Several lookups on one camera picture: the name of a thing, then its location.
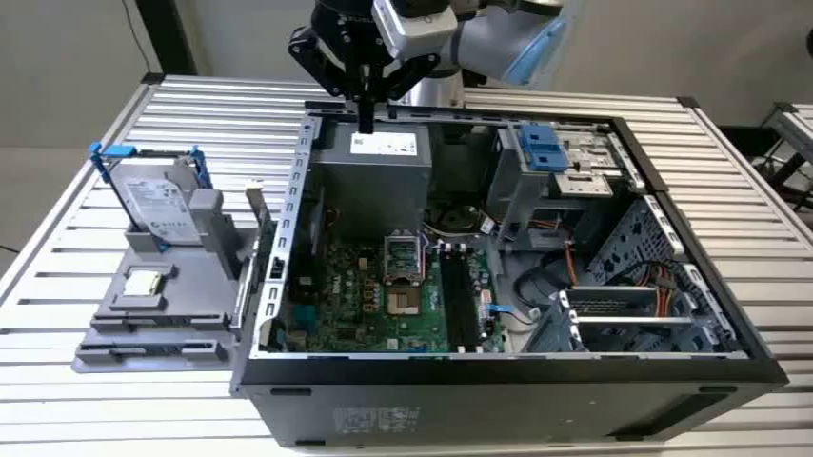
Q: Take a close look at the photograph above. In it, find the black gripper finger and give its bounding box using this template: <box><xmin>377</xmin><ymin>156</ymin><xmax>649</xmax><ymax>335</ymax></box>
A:
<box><xmin>366</xmin><ymin>52</ymin><xmax>442</xmax><ymax>134</ymax></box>
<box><xmin>286</xmin><ymin>26</ymin><xmax>369</xmax><ymax>134</ymax></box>

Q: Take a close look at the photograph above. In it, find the black RAM slot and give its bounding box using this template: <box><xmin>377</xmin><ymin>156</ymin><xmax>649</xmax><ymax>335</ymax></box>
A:
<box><xmin>454</xmin><ymin>246</ymin><xmax>484</xmax><ymax>352</ymax></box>
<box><xmin>440</xmin><ymin>246</ymin><xmax>470</xmax><ymax>352</ymax></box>

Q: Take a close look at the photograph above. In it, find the grey power supply unit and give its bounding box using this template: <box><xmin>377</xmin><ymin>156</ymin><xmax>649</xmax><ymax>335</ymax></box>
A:
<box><xmin>313</xmin><ymin>122</ymin><xmax>434</xmax><ymax>240</ymax></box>

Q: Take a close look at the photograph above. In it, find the blue drive latch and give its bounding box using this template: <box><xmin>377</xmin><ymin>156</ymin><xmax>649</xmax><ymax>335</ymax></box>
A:
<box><xmin>516</xmin><ymin>124</ymin><xmax>568</xmax><ymax>173</ymax></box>

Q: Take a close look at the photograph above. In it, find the round black cooler fan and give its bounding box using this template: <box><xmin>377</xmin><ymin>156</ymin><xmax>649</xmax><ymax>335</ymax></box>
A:
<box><xmin>426</xmin><ymin>202</ymin><xmax>485</xmax><ymax>235</ymax></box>

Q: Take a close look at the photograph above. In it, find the grey metal drive cage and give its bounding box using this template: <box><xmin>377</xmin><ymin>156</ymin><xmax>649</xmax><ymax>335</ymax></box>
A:
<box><xmin>485</xmin><ymin>121</ymin><xmax>637</xmax><ymax>251</ymax></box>

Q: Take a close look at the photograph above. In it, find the metal socket cover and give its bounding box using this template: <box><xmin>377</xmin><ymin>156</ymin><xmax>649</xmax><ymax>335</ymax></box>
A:
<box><xmin>382</xmin><ymin>229</ymin><xmax>426</xmax><ymax>287</ymax></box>

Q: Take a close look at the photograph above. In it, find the hard disk in blue carrier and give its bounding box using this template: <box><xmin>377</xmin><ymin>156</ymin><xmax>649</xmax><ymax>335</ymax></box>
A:
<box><xmin>87</xmin><ymin>141</ymin><xmax>210</xmax><ymax>252</ymax></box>

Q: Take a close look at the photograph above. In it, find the green motherboard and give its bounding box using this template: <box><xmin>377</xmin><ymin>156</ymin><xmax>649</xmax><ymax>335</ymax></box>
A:
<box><xmin>266</xmin><ymin>237</ymin><xmax>512</xmax><ymax>354</ymax></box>

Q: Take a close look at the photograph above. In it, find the CPU socket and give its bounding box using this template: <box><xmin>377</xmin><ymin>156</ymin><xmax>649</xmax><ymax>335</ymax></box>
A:
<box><xmin>385</xmin><ymin>284</ymin><xmax>426</xmax><ymax>319</ymax></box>

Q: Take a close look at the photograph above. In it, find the grey parts rack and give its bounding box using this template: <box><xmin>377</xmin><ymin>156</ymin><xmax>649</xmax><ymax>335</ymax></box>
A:
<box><xmin>69</xmin><ymin>142</ymin><xmax>282</xmax><ymax>375</ymax></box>

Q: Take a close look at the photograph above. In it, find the silver CPU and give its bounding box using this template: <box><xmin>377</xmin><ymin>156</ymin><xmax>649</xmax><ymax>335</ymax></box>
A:
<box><xmin>122</xmin><ymin>269</ymin><xmax>170</xmax><ymax>298</ymax></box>

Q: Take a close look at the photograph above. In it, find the grey metal disk bay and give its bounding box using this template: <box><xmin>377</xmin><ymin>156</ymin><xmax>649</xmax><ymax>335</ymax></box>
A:
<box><xmin>525</xmin><ymin>284</ymin><xmax>727</xmax><ymax>354</ymax></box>

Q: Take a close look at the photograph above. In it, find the black open PC case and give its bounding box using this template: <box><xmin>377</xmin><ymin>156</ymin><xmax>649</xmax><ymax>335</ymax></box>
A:
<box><xmin>227</xmin><ymin>99</ymin><xmax>791</xmax><ymax>448</ymax></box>

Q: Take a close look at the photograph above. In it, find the silver box wrist camera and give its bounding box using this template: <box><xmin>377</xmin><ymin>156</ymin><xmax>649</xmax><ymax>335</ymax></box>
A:
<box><xmin>372</xmin><ymin>0</ymin><xmax>460</xmax><ymax>55</ymax></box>

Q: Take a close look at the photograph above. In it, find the black vertical post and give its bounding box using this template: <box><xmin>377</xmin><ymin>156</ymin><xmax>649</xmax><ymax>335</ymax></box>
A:
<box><xmin>130</xmin><ymin>0</ymin><xmax>199</xmax><ymax>77</ymax></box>

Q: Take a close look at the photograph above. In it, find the graphics card with silver bracket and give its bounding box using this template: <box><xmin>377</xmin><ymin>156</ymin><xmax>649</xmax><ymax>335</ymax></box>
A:
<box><xmin>231</xmin><ymin>177</ymin><xmax>285</xmax><ymax>334</ymax></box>

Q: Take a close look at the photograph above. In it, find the white purple wire bundle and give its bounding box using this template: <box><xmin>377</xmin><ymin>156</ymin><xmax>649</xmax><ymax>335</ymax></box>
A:
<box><xmin>420</xmin><ymin>221</ymin><xmax>488</xmax><ymax>251</ymax></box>

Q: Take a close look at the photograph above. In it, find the black cable loop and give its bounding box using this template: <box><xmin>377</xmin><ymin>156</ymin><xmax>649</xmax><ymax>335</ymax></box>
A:
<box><xmin>512</xmin><ymin>265</ymin><xmax>564</xmax><ymax>318</ymax></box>

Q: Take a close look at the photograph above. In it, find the orange SATA wire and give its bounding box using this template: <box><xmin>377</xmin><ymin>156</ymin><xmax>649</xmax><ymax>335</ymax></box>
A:
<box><xmin>563</xmin><ymin>240</ymin><xmax>583</xmax><ymax>289</ymax></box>

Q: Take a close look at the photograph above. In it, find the orange yellow power wire bundle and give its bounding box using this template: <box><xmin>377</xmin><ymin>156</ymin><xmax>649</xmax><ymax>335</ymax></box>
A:
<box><xmin>628</xmin><ymin>264</ymin><xmax>676</xmax><ymax>321</ymax></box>

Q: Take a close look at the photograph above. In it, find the aluminium frame side table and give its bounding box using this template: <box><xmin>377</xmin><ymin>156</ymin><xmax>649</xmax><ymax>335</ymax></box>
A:
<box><xmin>752</xmin><ymin>101</ymin><xmax>813</xmax><ymax>213</ymax></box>

